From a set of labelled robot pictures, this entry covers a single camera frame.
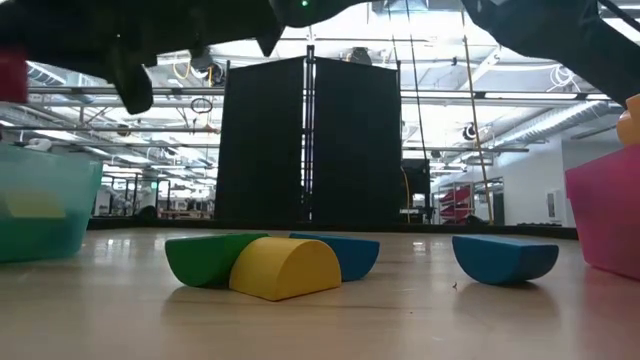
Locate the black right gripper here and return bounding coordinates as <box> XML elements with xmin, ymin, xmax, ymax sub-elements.
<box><xmin>0</xmin><ymin>0</ymin><xmax>285</xmax><ymax>64</ymax></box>

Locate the yellow plastic building block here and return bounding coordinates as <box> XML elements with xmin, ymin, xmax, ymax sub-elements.
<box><xmin>615</xmin><ymin>93</ymin><xmax>640</xmax><ymax>147</ymax></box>

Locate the grey overhead pipe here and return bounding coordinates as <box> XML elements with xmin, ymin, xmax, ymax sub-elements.
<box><xmin>27</xmin><ymin>84</ymin><xmax>611</xmax><ymax>104</ymax></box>
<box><xmin>0</xmin><ymin>124</ymin><xmax>221</xmax><ymax>134</ymax></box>

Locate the teal translucent plastic bin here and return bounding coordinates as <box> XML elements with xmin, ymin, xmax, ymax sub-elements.
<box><xmin>0</xmin><ymin>144</ymin><xmax>104</xmax><ymax>264</ymax></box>

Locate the black folding partition screen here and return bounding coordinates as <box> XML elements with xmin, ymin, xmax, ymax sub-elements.
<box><xmin>214</xmin><ymin>55</ymin><xmax>404</xmax><ymax>226</ymax></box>

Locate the green wooden block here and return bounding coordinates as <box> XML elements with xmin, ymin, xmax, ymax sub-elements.
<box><xmin>164</xmin><ymin>232</ymin><xmax>269</xmax><ymax>289</ymax></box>

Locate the yellow arch wooden block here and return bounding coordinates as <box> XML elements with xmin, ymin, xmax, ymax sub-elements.
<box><xmin>228</xmin><ymin>236</ymin><xmax>343</xmax><ymax>302</ymax></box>

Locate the blue wooden block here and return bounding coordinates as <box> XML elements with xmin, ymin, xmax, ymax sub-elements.
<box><xmin>289</xmin><ymin>232</ymin><xmax>381</xmax><ymax>283</ymax></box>
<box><xmin>452</xmin><ymin>234</ymin><xmax>560</xmax><ymax>286</ymax></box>

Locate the red storage rack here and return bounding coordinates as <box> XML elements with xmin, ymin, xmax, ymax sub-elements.
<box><xmin>432</xmin><ymin>177</ymin><xmax>505</xmax><ymax>226</ymax></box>

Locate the red translucent plastic bin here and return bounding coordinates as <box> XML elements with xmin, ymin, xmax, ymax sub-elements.
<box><xmin>564</xmin><ymin>144</ymin><xmax>640</xmax><ymax>281</ymax></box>

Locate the silver ventilation duct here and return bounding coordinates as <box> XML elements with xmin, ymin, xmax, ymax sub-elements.
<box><xmin>27</xmin><ymin>62</ymin><xmax>96</xmax><ymax>89</ymax></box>
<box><xmin>479</xmin><ymin>99</ymin><xmax>626</xmax><ymax>151</ymax></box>

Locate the black hanging cable ring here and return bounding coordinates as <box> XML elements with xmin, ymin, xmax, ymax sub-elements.
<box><xmin>189</xmin><ymin>96</ymin><xmax>214</xmax><ymax>115</ymax></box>

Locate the black hanging cable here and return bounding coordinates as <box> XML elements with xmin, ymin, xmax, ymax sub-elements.
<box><xmin>407</xmin><ymin>0</ymin><xmax>429</xmax><ymax>162</ymax></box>

